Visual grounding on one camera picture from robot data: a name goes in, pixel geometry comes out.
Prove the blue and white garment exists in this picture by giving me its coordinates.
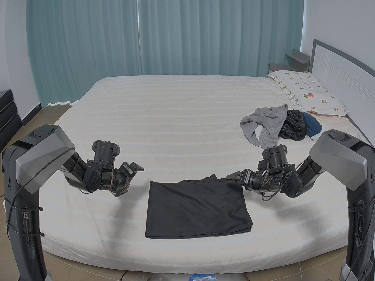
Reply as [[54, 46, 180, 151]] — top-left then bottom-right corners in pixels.
[[303, 112, 323, 140]]

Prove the black chest of drawers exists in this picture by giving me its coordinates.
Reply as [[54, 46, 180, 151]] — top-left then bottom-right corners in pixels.
[[0, 89, 24, 151]]

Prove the white printed pillow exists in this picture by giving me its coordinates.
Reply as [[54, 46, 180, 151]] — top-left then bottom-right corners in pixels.
[[267, 70, 349, 117]]

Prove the black T-shirt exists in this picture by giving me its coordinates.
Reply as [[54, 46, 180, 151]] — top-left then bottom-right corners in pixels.
[[145, 174, 253, 239]]

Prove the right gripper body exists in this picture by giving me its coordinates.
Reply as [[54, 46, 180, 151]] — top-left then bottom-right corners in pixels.
[[240, 169, 263, 191]]

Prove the black shiny garment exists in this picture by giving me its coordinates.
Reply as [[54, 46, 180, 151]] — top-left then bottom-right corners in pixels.
[[278, 109, 307, 142]]

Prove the bed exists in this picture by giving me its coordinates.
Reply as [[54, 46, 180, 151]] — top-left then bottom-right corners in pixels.
[[2, 39, 375, 274]]

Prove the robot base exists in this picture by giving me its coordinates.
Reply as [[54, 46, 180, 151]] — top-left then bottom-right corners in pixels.
[[146, 272, 238, 281]]

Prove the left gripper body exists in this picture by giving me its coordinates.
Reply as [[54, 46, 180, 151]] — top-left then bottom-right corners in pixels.
[[111, 162, 139, 195]]

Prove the grey bedside table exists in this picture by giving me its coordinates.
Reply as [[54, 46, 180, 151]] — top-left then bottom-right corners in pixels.
[[269, 49, 311, 73]]

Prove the grey garment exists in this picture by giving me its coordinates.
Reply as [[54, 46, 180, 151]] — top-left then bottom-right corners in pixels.
[[240, 104, 289, 148]]

